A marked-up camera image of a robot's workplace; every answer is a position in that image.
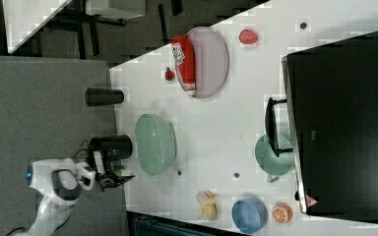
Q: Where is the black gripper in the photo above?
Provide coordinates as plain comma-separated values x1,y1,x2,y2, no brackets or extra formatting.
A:
93,150,134,189

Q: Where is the green oval strainer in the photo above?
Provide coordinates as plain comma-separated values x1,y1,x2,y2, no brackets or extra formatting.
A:
135,114,176,176

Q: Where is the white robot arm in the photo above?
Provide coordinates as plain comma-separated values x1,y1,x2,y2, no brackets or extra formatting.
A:
13,151,134,236

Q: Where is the black cup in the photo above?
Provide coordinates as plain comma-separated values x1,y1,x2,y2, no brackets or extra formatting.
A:
85,88,124,106

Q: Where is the peeled banana toy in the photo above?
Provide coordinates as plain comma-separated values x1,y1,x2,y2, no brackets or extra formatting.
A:
196,190,217,220

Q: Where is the dark red strawberry toy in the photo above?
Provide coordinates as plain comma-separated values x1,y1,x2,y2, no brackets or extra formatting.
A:
164,67,175,81

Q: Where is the blue cup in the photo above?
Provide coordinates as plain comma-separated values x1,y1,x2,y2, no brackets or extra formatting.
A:
231,197,268,234

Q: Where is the red ketchup bottle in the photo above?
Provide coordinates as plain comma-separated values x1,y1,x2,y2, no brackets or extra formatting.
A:
171,35,196,96

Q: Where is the grey round plate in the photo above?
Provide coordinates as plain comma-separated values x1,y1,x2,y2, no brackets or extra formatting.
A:
175,27,228,98

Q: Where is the green mug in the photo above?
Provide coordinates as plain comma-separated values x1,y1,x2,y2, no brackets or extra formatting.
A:
255,135,294,183

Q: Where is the orange slice toy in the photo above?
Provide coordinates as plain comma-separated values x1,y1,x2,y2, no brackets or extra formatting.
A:
272,202,292,223

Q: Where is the red strawberry green top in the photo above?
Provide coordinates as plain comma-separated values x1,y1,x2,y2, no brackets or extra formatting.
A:
238,29,259,45

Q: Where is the black toaster oven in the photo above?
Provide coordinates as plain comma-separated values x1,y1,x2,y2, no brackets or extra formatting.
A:
265,30,378,223

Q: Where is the blue metal frame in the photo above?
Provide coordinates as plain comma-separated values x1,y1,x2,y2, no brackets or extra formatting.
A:
127,211,244,236

